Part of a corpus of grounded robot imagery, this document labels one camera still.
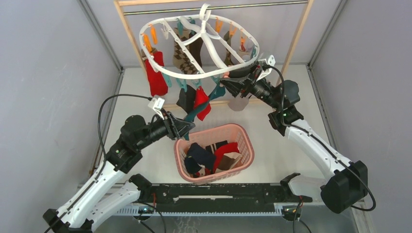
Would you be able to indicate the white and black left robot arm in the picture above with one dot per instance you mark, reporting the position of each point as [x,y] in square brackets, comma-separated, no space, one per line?
[89,207]

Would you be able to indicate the black sock with beige stripes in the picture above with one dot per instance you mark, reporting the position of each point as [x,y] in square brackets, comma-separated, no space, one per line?
[213,147]

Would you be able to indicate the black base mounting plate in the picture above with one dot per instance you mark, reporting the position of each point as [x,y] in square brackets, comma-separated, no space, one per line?
[219,198]

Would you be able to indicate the brown and tan sock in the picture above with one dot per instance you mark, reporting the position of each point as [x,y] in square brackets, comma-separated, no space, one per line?
[228,161]

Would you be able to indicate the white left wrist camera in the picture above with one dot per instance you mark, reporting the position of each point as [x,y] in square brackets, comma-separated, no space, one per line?
[156,104]

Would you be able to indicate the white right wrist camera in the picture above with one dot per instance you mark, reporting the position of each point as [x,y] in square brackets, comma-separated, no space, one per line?
[266,64]

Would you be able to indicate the red sock with dark toe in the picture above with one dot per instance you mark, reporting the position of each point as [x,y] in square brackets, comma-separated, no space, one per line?
[156,81]

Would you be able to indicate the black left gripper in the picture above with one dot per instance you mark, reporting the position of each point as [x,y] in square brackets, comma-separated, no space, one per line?
[176,128]

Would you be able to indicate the long thin red sock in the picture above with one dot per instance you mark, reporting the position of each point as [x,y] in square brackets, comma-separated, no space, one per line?
[201,104]

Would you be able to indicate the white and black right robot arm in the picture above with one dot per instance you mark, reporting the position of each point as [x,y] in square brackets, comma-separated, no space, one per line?
[344,183]

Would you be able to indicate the grey sock with striped cuff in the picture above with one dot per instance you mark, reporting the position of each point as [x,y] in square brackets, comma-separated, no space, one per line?
[238,104]

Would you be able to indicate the metal hanging rod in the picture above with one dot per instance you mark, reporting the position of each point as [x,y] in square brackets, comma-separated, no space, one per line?
[175,10]

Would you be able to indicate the dark green patterned sock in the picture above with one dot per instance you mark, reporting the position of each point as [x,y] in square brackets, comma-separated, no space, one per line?
[218,91]

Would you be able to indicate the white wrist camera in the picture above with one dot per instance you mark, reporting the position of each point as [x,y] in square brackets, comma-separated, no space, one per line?
[156,104]
[266,64]

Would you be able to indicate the brown sock with striped toe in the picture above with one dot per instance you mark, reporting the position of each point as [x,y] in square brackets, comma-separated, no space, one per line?
[195,50]

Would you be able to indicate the beige argyle pattern sock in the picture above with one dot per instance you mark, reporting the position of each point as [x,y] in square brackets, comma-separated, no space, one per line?
[180,60]

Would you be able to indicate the navy sock with red cuff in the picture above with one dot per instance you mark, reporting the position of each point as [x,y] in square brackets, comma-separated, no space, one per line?
[199,162]

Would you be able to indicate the pink plastic laundry basket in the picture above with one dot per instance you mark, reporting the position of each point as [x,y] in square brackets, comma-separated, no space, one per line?
[229,132]

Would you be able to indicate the white round clip hanger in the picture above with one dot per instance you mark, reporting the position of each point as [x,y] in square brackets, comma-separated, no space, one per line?
[203,45]

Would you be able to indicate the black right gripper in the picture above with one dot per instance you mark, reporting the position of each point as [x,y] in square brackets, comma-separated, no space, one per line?
[243,84]

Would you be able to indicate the wooden clothes rack frame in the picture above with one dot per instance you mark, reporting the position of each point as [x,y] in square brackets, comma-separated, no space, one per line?
[137,43]

